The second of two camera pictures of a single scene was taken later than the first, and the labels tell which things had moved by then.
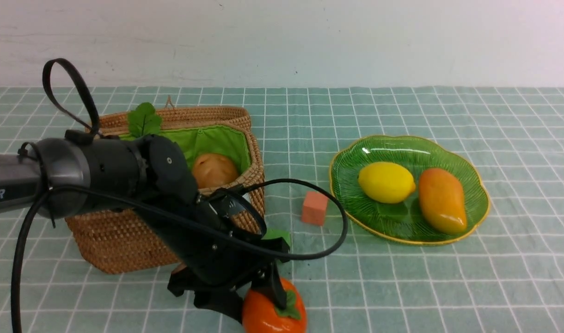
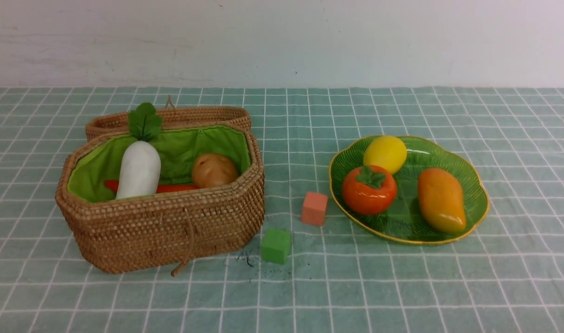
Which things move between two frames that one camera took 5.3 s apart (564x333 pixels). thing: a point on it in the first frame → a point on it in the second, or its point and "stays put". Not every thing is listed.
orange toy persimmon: (261, 315) → (369, 190)
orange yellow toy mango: (442, 200) stays put
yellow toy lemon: (386, 182) → (386, 151)
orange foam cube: (314, 208) stays put
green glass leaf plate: (402, 222) stays put
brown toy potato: (211, 169) stays put
